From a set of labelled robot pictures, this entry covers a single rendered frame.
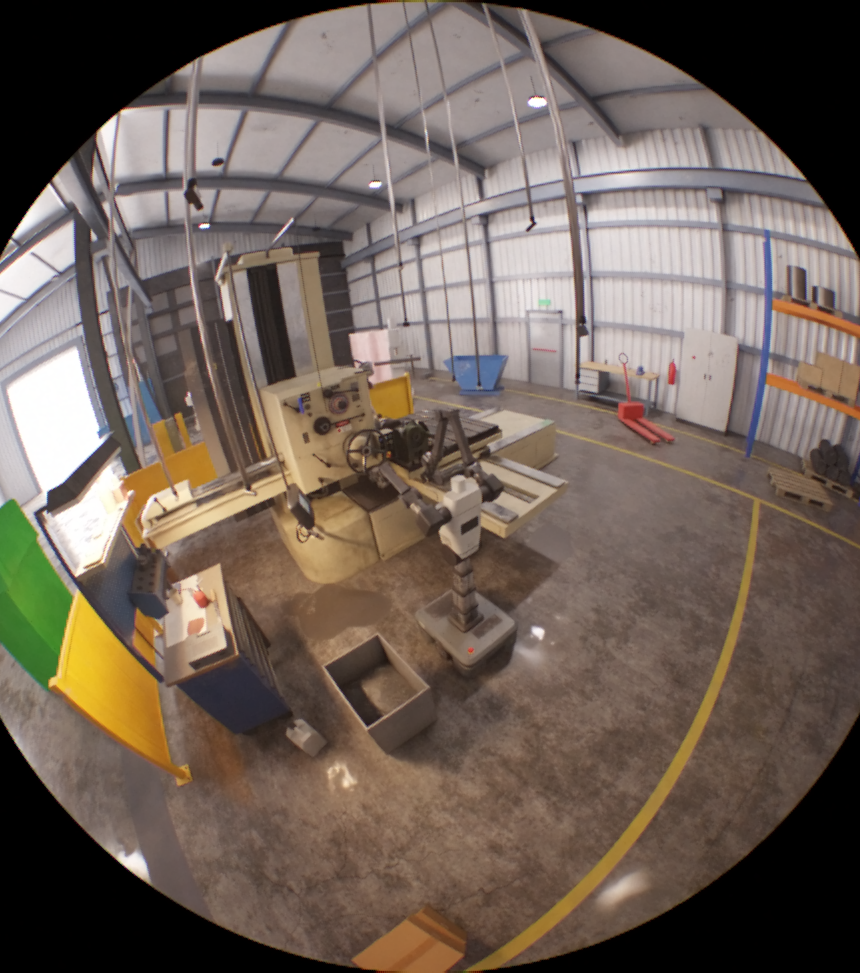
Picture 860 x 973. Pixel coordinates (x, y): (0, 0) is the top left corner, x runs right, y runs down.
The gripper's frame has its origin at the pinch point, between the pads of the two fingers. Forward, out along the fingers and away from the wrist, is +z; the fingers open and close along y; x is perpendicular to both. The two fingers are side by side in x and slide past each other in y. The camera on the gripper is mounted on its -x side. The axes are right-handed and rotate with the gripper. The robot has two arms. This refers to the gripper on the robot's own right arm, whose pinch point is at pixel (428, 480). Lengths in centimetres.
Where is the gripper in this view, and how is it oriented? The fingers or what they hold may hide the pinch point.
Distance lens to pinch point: 249.7
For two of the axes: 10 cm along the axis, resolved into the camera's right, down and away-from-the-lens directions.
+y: -7.9, 3.7, -4.9
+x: 5.7, 7.2, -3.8
